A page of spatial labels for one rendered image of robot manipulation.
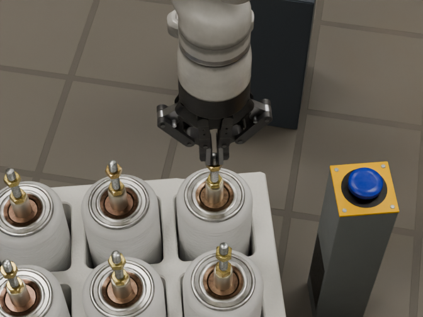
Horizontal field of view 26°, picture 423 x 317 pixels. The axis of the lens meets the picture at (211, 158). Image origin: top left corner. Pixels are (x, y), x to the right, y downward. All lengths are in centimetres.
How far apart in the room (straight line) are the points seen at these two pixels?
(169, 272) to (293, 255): 28
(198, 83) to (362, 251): 36
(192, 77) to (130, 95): 66
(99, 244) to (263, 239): 21
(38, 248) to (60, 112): 44
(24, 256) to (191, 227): 21
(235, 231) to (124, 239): 14
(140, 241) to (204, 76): 32
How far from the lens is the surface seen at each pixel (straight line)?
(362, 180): 107
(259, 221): 120
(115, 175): 107
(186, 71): 90
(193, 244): 117
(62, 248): 119
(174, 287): 116
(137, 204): 113
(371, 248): 115
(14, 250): 114
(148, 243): 116
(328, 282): 122
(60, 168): 148
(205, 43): 85
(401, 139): 152
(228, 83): 90
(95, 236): 114
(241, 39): 86
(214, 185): 110
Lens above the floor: 123
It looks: 56 degrees down
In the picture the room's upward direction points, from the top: straight up
